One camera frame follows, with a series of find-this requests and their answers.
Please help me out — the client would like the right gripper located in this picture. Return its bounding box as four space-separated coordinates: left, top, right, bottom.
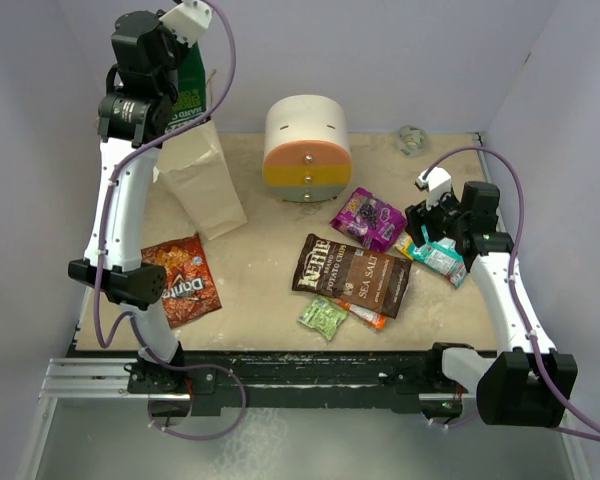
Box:
405 186 469 247

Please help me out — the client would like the green chip bag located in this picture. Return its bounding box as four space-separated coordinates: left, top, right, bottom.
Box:
165 43 207 133

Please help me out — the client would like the brown Kettle chip bag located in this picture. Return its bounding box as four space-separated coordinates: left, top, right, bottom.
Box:
291 234 411 319

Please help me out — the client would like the orange snack packet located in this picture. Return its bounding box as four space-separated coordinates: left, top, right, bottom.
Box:
334 299 387 330

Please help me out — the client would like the white paper bag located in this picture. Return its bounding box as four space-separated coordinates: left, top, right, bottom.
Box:
154 118 247 240

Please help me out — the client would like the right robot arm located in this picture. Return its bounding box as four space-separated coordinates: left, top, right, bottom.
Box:
406 177 578 428

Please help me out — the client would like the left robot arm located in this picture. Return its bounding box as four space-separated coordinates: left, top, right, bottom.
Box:
68 1 212 392

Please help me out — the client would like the purple candy bag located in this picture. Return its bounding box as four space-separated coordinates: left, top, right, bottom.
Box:
330 187 407 253

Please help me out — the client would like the red Doritos chip bag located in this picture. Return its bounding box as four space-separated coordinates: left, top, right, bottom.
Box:
142 234 222 329

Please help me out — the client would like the yellow snack bar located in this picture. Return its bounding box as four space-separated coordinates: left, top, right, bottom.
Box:
394 233 415 260

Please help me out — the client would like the teal snack packet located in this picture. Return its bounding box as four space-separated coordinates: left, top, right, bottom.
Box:
407 238 467 288

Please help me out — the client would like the clear tape roll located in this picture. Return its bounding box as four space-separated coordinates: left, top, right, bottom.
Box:
396 125 428 158

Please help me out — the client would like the round three-drawer cabinet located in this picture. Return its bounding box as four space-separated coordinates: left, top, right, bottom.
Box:
262 94 353 203

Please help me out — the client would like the light green snack packet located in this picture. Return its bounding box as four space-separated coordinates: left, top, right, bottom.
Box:
298 295 348 341

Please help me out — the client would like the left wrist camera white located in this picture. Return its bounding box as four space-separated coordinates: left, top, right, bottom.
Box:
160 0 213 45

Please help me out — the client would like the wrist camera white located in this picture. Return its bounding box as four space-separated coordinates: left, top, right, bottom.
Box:
160 0 213 45
415 167 452 210

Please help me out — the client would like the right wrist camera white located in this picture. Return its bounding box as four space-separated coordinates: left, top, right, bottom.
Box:
415 167 452 210

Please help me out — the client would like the black metal base frame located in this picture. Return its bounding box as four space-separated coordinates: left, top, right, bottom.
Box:
64 344 481 419

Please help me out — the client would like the aluminium rail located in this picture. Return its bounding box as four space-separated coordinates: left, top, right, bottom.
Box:
39 358 188 401

